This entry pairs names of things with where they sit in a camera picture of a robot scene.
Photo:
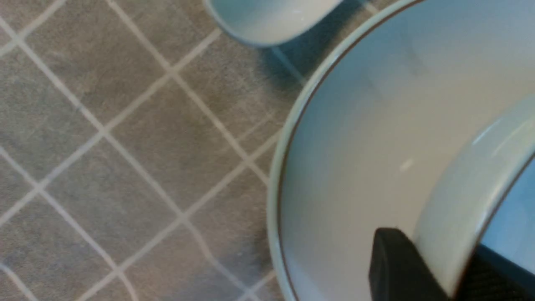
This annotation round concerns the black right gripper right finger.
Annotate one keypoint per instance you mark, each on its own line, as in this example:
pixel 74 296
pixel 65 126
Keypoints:
pixel 491 277

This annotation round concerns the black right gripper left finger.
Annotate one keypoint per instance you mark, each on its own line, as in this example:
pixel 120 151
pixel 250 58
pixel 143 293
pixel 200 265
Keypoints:
pixel 397 272

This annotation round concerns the shallow white bowl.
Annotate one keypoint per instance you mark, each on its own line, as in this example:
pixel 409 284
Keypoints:
pixel 470 191

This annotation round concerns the plain white ceramic spoon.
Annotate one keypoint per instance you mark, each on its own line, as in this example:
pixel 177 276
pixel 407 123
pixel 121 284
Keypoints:
pixel 266 23

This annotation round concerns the large white plate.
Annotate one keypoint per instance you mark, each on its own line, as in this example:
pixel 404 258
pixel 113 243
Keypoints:
pixel 377 125

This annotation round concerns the grey checked tablecloth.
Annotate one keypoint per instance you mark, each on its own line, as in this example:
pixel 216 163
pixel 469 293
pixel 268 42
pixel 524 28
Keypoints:
pixel 136 144

